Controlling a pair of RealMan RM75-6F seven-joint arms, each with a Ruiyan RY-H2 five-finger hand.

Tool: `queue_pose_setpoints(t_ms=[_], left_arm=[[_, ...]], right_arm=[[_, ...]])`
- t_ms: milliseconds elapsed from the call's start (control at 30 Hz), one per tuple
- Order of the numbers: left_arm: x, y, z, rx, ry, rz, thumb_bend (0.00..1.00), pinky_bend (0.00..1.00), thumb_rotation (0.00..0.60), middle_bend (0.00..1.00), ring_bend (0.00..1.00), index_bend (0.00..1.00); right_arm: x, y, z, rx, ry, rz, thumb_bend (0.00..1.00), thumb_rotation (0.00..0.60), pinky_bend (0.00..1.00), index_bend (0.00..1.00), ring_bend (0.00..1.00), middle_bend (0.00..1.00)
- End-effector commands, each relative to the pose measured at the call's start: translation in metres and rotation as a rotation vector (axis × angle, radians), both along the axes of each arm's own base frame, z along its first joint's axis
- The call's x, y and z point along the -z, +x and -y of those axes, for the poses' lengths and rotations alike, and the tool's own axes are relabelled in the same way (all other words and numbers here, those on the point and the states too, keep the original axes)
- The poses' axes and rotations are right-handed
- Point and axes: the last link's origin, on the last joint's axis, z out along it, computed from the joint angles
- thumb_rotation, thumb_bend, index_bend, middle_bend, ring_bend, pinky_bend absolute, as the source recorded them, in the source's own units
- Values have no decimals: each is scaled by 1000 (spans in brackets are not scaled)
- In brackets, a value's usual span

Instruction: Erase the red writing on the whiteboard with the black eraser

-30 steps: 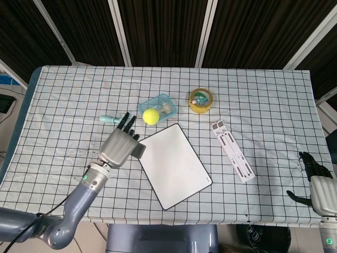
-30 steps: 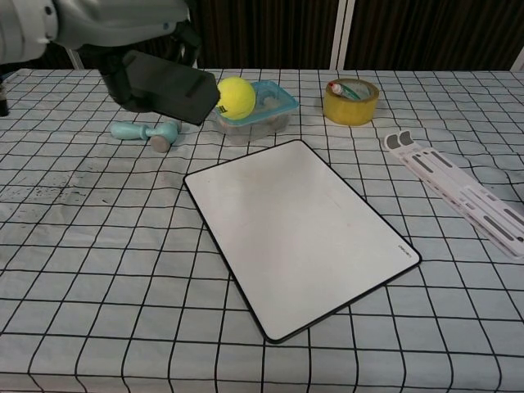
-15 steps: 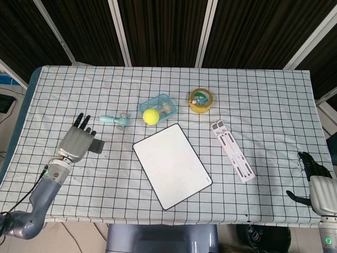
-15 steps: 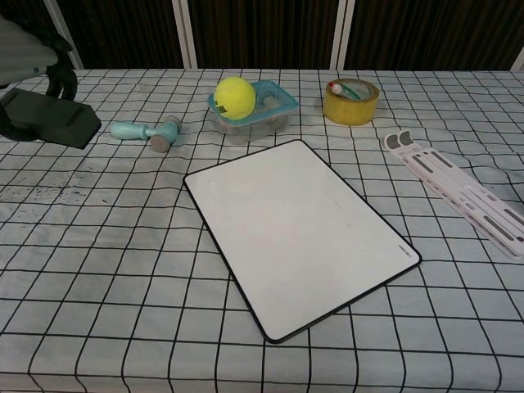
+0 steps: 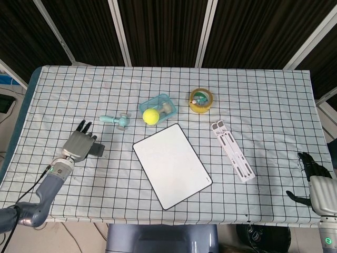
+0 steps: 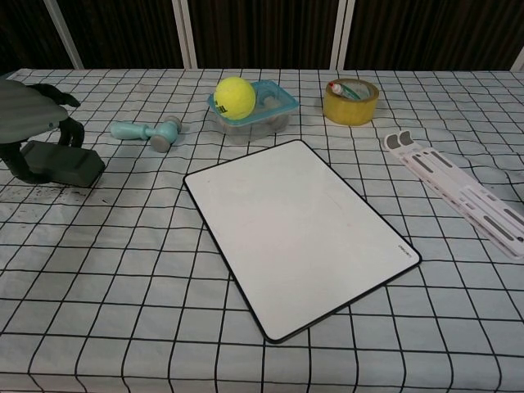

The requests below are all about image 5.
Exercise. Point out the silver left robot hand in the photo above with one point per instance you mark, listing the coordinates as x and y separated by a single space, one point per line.
77 145

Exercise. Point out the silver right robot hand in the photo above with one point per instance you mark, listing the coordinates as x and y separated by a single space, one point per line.
322 192

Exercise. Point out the black board eraser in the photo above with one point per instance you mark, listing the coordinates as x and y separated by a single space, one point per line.
98 149

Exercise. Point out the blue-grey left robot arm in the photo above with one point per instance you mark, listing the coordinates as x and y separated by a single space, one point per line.
48 184

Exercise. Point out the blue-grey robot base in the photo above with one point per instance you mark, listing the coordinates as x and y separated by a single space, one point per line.
158 237

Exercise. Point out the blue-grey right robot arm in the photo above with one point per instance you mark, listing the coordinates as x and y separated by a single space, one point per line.
327 234

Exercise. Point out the white drawing board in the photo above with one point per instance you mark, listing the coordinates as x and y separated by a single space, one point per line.
173 168

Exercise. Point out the white black-grid tablecloth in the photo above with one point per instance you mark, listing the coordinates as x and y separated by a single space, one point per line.
105 171

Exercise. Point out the teal toy massage hammer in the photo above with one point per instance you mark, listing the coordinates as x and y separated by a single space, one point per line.
110 120

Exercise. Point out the black bag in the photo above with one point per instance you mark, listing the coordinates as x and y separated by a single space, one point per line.
263 237

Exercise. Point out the yellow tennis ball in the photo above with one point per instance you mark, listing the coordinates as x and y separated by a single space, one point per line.
151 116

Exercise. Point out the clear container with blue rim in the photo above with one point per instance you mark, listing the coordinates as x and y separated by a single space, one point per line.
155 101

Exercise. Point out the grey-white object inside container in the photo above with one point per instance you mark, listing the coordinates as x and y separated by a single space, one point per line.
166 108

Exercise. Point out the blue storage bin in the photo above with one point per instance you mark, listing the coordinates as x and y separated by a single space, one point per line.
6 79

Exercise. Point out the white folding laptop stand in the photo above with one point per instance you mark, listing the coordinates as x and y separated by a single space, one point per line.
234 150

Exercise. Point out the yellow packing tape roll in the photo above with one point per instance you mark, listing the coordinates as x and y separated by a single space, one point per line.
201 109

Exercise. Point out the white partition frame post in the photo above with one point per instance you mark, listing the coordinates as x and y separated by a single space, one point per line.
208 29
52 29
119 31
310 40
326 113
13 73

